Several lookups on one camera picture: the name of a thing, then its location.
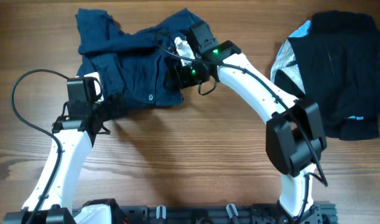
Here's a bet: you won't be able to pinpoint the black shorts with blue lining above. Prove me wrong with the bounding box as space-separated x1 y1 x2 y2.
270 11 380 141

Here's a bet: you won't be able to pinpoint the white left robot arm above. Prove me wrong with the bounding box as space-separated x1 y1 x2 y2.
3 72 129 223

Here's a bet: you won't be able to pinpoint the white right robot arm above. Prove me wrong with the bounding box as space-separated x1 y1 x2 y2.
169 22 328 223

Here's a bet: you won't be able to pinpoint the navy blue denim shorts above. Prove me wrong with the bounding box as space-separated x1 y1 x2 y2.
75 9 201 109

